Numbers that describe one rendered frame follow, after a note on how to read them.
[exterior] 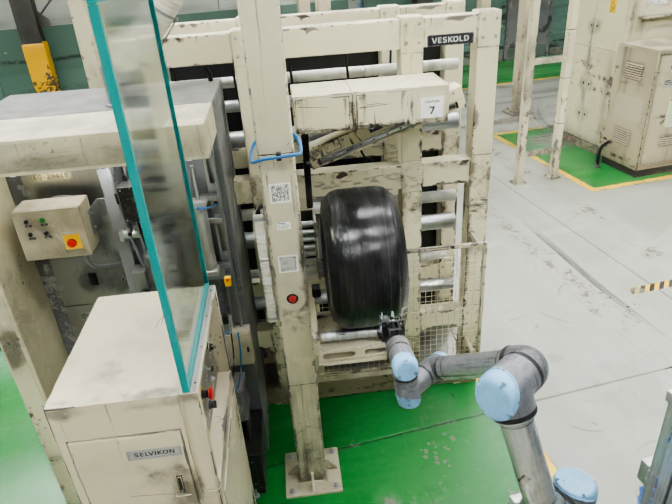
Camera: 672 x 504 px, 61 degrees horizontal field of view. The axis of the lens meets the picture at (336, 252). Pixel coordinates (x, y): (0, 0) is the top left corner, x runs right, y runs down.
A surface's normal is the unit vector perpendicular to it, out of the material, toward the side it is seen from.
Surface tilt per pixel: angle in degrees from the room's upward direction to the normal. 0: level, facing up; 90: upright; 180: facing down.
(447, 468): 0
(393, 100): 90
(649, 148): 90
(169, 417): 90
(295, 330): 90
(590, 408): 0
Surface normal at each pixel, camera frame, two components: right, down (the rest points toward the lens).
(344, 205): -0.03, -0.71
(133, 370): -0.06, -0.88
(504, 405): -0.76, 0.24
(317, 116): 0.11, 0.46
